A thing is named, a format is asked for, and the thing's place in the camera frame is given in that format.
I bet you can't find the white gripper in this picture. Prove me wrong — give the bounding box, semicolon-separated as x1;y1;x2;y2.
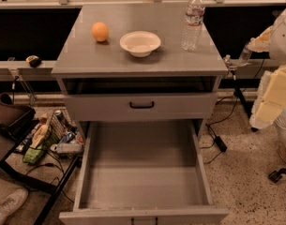
248;26;286;129

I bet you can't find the black tripod stand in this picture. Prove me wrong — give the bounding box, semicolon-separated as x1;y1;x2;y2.
222;54;260;133

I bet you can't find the black floor cable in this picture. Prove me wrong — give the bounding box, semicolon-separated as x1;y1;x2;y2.
199;58;266;166

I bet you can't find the black yellow tape measure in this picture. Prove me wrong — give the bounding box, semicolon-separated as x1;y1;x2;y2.
26;55;42;68

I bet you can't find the white shoe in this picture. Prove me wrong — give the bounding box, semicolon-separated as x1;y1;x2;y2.
0;188;29;225

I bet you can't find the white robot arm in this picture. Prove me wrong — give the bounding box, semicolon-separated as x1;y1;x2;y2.
248;8;286;162

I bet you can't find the open grey bottom drawer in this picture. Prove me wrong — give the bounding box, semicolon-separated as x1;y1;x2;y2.
59;120;229;225

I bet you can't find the green snack bag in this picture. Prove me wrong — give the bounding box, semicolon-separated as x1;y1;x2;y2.
23;147;45;164

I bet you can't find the clear plastic water bottle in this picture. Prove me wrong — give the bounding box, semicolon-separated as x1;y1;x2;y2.
181;0;205;52

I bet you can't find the black drawer handle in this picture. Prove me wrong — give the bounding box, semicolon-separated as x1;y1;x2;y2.
128;101;155;110

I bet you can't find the black side table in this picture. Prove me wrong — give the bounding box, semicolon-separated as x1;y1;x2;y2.
0;119;83;225

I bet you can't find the black chair caster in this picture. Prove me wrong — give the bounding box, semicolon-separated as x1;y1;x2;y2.
268;168;286;183

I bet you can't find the wire basket of snacks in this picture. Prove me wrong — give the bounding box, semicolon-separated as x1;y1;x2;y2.
15;109;83;156

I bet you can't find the black power adapter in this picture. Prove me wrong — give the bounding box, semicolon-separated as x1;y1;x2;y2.
215;136;227;153

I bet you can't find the grey drawer cabinet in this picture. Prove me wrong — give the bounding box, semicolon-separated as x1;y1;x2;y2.
52;3;226;133

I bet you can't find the brown shoe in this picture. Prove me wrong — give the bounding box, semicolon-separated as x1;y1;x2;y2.
278;145;286;163

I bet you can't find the closed grey middle drawer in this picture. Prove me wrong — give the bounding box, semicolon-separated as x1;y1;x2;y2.
64;93;218;122

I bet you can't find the small background water bottle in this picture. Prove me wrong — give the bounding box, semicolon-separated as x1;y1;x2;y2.
238;37;253;67

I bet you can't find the soda can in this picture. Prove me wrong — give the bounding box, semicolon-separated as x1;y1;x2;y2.
54;110;66;124

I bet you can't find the white bowl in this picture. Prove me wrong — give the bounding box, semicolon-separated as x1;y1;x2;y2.
119;31;161;58

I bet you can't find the brown bag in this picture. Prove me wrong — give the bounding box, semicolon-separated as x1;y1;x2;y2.
0;93;36;142

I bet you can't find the orange fruit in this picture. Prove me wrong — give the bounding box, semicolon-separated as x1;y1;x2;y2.
91;22;109;42

